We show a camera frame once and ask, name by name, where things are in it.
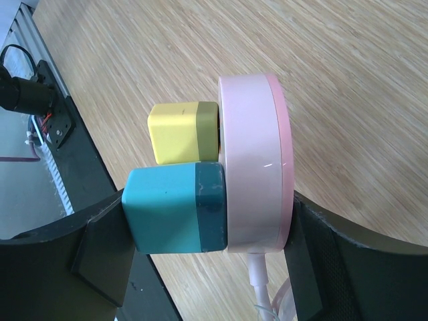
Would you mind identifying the slotted cable duct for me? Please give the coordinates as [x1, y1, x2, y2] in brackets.
[41, 143, 74, 216]

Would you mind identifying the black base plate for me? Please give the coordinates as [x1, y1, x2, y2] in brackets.
[37, 60, 181, 320]

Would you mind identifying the round pink socket base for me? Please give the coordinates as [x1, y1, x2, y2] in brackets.
[219, 74, 294, 253]

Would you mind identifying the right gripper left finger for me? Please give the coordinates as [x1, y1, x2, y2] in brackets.
[1, 191, 134, 320]

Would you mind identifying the teal plug adapter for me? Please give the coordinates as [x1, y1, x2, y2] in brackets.
[122, 162, 227, 255]

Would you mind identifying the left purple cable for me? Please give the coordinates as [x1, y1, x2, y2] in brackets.
[0, 146, 41, 165]

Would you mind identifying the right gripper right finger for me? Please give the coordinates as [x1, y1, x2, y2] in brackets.
[284, 193, 427, 320]

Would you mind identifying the yellow plug adapter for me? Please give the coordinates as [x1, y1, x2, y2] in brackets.
[147, 101, 219, 165]

